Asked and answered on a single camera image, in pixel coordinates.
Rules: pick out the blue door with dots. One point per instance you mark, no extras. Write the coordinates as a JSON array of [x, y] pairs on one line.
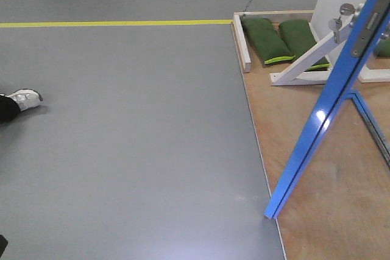
[[332, 96]]

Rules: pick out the plywood door platform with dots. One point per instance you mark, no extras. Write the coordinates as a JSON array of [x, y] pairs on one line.
[[340, 207]]

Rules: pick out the white wooden edge beam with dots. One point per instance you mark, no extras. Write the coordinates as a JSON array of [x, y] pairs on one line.
[[240, 43]]

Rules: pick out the left green sandbag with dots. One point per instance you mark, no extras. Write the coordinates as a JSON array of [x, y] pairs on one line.
[[269, 46]]

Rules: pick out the green sandbag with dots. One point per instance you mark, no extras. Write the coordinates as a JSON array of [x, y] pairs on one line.
[[382, 49], [269, 46], [297, 35]]

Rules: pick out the white diagonal brace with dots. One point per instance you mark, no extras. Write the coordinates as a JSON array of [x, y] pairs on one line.
[[298, 74]]

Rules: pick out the silver lock cylinder with key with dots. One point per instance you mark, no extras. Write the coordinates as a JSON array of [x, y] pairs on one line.
[[335, 24]]

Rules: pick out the white sneaker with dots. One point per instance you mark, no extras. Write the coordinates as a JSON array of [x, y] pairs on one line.
[[26, 99]]

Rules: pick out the yellow floor tape line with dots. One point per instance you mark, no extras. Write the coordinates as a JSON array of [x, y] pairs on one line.
[[190, 22]]

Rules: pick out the green sandbag far right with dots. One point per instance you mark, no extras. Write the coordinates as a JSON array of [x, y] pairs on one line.
[[382, 49]]

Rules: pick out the silver latch faceplate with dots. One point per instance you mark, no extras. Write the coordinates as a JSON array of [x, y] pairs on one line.
[[370, 19]]

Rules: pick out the black robot part left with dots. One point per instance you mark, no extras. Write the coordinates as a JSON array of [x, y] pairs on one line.
[[3, 244]]

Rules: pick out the blue door frame threshold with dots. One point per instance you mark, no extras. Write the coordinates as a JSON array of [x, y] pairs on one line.
[[371, 124]]

